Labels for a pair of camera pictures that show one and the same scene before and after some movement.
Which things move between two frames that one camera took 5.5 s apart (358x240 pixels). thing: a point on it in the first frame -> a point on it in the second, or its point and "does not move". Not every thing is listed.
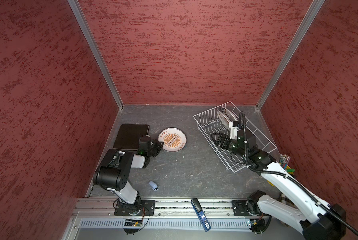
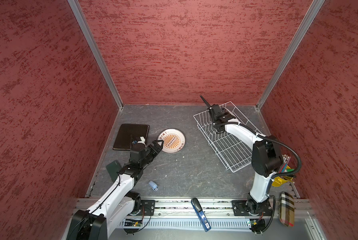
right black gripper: x=221 y=136 -> x=226 y=113
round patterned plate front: x=174 y=139 does not move
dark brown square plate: x=129 y=136 does not move
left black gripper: x=159 y=144 does not move
